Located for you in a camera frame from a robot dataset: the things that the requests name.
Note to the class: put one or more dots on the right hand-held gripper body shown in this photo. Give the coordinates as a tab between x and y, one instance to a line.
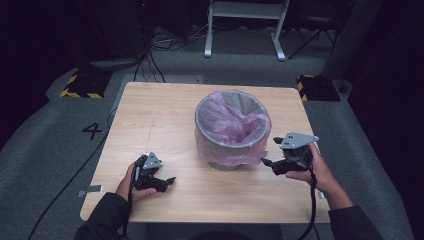
298	156

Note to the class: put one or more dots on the grey curtain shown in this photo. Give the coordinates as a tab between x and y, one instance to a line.
350	43

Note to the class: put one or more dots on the green plastic bin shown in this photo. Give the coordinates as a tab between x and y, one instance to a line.
222	166

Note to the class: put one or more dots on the light grey stand foot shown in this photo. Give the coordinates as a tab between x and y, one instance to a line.
113	63

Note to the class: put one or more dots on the grey tape strip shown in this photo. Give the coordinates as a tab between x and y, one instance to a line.
90	190

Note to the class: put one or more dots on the person's right hand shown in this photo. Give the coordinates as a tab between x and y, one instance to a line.
321	176

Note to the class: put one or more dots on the dark tripod stand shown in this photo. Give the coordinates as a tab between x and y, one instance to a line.
305	45

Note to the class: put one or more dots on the person's left hand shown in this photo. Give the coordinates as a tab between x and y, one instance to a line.
125	186

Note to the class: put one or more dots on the white metal table frame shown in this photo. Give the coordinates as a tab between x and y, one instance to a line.
245	10

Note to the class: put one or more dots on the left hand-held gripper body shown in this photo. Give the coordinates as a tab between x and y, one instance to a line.
145	180

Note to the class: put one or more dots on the pink plastic bag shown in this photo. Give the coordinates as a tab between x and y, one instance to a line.
230	123

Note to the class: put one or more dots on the black yellow striped stand base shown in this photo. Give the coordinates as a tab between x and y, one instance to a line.
83	85
318	88

